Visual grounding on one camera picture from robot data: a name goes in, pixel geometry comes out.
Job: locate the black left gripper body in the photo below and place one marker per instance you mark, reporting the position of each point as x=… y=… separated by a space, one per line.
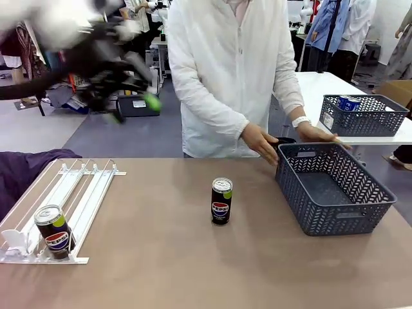
x=103 y=71

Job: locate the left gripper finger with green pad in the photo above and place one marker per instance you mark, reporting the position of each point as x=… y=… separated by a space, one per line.
x=153 y=102
x=116 y=117

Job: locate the black Pepsi can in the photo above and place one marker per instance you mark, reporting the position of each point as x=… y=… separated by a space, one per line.
x=221 y=206
x=56 y=235

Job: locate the grey plastic basket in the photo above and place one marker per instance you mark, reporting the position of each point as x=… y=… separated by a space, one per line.
x=363 y=120
x=325 y=190

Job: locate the blue Pocari Sweat can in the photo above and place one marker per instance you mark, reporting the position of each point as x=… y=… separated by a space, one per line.
x=342 y=102
x=353 y=105

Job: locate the person's left forearm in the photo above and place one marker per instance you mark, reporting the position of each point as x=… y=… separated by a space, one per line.
x=291 y=99

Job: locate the person's right forearm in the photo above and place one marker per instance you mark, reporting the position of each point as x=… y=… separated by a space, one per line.
x=225 y=125

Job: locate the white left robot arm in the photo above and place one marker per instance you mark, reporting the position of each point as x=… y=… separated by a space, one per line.
x=48 y=25

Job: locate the white can dispenser rack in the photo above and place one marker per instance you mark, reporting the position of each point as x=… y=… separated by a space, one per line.
x=80 y=199

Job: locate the person's right hand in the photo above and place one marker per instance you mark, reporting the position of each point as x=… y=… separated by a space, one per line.
x=260 y=143

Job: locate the person's left hand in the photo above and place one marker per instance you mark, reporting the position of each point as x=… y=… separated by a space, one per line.
x=317 y=135

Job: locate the black case with label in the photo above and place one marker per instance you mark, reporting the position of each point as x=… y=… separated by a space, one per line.
x=136 y=104

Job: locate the person torso in white shirt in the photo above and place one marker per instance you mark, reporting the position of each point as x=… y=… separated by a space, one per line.
x=225 y=64

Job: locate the purple cloth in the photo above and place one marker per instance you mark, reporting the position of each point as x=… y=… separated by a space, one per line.
x=19 y=174

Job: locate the black round object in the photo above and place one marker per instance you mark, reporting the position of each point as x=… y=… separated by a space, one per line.
x=284 y=140

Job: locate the white wristwatch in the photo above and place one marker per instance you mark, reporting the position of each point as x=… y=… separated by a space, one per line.
x=301 y=121

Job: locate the white side table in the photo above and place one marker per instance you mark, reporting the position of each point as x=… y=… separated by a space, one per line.
x=309 y=87

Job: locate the black stand pole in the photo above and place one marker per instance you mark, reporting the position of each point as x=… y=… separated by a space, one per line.
x=332 y=35

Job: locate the grey stool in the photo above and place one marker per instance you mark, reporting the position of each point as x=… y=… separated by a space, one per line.
x=372 y=53

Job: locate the cardboard box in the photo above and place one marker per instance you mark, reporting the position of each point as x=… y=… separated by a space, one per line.
x=397 y=91

